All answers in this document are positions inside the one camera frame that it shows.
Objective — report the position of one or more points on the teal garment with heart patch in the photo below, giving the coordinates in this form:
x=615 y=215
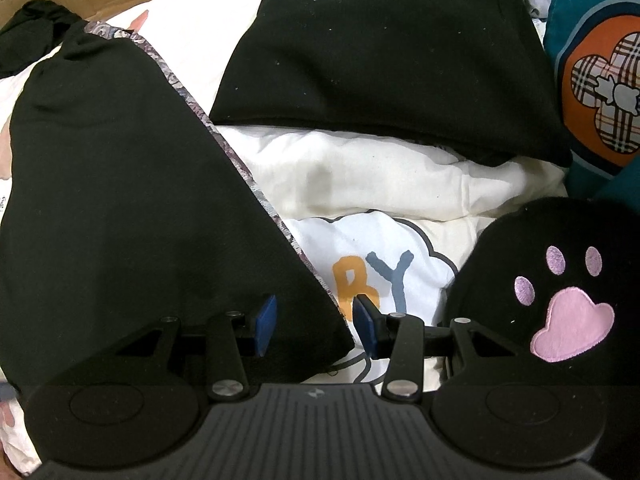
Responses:
x=595 y=85

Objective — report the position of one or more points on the black crumpled garment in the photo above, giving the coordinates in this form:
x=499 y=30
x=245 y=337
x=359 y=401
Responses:
x=35 y=35

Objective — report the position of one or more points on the white printed bed sheet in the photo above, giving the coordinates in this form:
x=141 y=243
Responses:
x=400 y=190

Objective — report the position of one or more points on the black folded garment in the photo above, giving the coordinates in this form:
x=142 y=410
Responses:
x=390 y=50

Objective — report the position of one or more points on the black pants with bear print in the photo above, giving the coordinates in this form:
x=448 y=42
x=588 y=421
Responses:
x=140 y=210

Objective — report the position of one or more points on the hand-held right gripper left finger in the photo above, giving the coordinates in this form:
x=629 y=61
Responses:
x=264 y=327

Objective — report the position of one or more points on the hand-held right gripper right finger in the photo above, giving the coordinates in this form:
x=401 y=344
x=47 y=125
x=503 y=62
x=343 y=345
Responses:
x=367 y=330

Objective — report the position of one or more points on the black garment with pink paw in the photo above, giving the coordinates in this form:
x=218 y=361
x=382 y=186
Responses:
x=515 y=270

